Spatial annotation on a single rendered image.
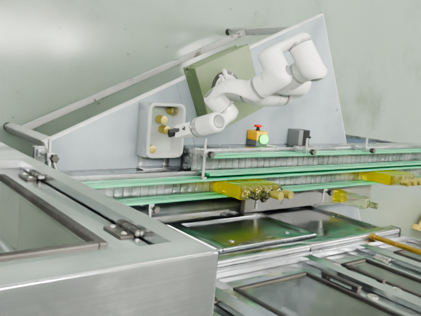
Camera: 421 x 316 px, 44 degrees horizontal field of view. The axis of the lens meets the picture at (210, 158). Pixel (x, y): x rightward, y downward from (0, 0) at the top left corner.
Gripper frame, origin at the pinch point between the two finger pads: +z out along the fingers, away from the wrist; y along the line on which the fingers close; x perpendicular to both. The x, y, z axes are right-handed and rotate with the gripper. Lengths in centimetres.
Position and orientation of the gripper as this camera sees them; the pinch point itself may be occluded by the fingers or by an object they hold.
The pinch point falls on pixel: (176, 132)
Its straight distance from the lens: 209.3
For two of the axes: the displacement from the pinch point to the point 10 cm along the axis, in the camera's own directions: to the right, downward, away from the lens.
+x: -1.0, -9.9, 0.5
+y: 8.1, -0.6, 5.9
